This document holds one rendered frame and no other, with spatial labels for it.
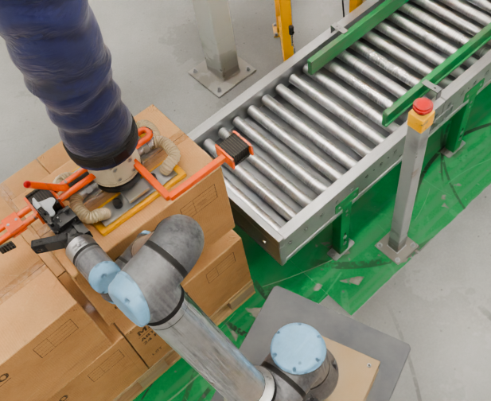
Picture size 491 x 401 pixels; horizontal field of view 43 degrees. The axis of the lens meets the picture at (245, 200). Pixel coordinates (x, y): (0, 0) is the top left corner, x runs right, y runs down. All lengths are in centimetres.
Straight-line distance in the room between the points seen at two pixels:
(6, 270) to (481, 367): 197
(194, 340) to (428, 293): 177
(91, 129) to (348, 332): 105
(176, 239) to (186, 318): 18
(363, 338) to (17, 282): 116
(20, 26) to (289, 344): 105
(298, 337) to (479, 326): 140
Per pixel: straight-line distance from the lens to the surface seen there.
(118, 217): 204
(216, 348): 151
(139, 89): 391
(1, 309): 221
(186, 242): 135
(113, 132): 183
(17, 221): 201
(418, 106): 227
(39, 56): 159
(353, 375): 201
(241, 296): 294
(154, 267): 132
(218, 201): 223
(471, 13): 340
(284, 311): 217
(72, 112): 175
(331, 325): 214
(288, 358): 175
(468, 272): 313
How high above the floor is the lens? 275
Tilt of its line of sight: 57 degrees down
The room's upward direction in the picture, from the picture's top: 12 degrees counter-clockwise
